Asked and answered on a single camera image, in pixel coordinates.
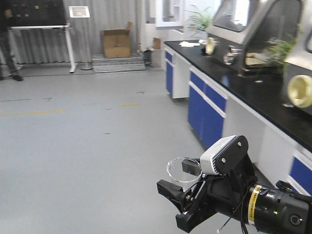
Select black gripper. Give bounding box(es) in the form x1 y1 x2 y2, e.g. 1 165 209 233
156 154 259 233

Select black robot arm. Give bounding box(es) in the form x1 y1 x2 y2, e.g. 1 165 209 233
157 155 312 234

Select blue lab bench cabinets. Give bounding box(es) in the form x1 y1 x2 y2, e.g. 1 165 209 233
164 41 312 195

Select metal floor grating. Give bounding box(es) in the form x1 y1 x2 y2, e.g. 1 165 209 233
92 53 146 74

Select cream glove port far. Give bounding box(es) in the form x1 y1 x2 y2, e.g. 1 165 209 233
206 37 216 55

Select cream glove port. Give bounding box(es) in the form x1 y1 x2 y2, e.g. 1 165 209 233
287 75 312 108
206 37 216 55

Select small cardboard box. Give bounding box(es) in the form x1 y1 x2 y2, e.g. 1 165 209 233
153 38 161 50

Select cream glove port near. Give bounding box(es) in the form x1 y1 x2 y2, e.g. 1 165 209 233
287 75 312 108

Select large cardboard box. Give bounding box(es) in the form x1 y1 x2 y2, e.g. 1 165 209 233
101 21 133 59

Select green potted plant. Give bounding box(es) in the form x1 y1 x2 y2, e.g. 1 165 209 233
184 4 213 32

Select steel glove box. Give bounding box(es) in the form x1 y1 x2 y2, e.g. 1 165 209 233
206 0 308 77

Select sign stand with picture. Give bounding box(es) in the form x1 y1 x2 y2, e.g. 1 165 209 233
68 6 93 71

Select person in dark clothes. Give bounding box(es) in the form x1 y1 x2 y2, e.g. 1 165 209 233
0 0 23 81

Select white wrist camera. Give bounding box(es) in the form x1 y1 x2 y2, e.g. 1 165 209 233
199 135 249 175

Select white frame table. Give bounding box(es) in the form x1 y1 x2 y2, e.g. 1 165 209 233
9 23 77 74

